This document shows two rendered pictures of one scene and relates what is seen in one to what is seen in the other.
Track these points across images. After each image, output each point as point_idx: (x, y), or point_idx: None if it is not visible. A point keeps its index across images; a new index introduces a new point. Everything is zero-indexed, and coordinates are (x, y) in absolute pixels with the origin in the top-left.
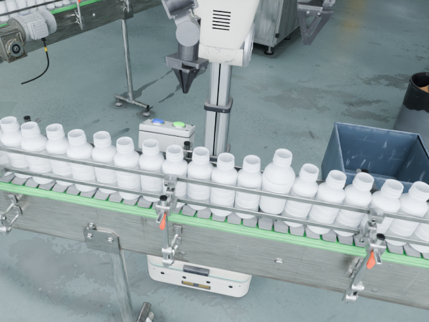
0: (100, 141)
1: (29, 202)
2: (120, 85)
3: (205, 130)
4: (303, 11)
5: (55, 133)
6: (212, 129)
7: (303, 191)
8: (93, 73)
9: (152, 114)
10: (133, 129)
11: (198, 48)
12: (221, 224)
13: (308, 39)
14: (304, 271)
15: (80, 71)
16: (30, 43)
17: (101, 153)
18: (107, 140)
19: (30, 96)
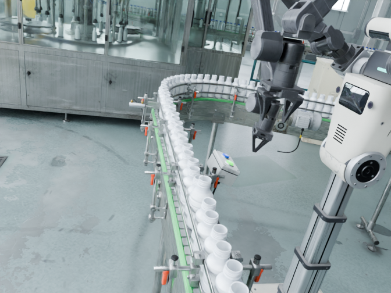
0: (178, 134)
1: (157, 156)
2: (382, 219)
3: (307, 227)
4: (257, 92)
5: (176, 124)
6: (310, 229)
7: (196, 213)
8: (372, 198)
9: (377, 253)
10: (344, 246)
11: (268, 123)
12: (173, 213)
13: (261, 115)
14: (176, 292)
15: (364, 190)
16: (299, 131)
17: (176, 141)
18: (181, 135)
19: (308, 181)
